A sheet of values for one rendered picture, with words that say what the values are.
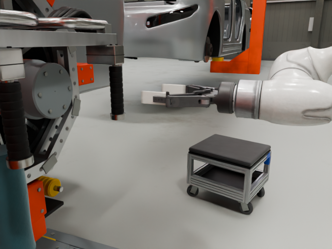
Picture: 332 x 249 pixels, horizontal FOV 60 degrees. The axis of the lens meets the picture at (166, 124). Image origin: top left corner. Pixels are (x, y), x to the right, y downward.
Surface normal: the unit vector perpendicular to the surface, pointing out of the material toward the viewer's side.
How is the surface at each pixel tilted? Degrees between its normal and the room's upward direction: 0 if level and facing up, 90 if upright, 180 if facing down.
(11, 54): 90
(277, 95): 64
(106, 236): 0
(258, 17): 90
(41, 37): 90
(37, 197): 90
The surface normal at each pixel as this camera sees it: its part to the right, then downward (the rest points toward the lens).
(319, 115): -0.13, 0.55
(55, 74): 0.93, 0.11
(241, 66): -0.37, 0.26
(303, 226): 0.00, -0.96
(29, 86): -0.34, -0.06
